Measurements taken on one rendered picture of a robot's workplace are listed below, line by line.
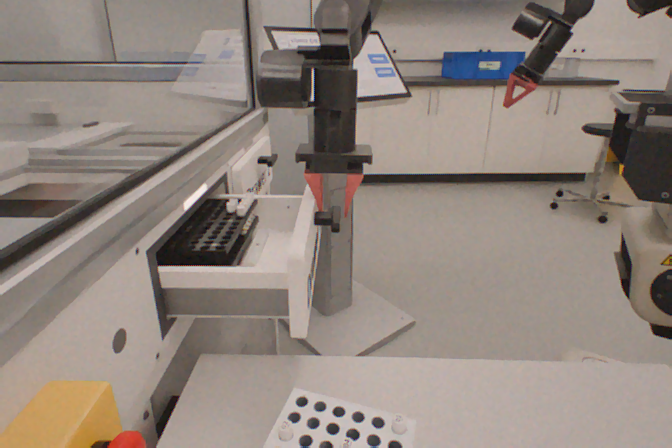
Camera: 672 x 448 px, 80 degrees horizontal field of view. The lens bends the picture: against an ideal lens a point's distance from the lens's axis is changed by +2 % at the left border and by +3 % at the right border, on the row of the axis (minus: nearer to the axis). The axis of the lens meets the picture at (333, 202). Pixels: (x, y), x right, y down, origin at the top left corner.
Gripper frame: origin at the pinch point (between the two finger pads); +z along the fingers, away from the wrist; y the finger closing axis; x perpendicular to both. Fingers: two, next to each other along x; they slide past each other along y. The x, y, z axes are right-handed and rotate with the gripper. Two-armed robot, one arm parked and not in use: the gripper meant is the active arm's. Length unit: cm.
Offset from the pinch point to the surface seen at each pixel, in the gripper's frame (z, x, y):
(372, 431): 10.9, 26.5, -4.7
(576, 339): 88, -86, -99
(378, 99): -7, -92, -13
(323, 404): 11.4, 23.4, 0.0
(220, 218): 0.8, 2.3, 15.9
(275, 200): 1.8, -8.4, 10.0
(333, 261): 60, -93, 2
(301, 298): 3.3, 17.5, 2.7
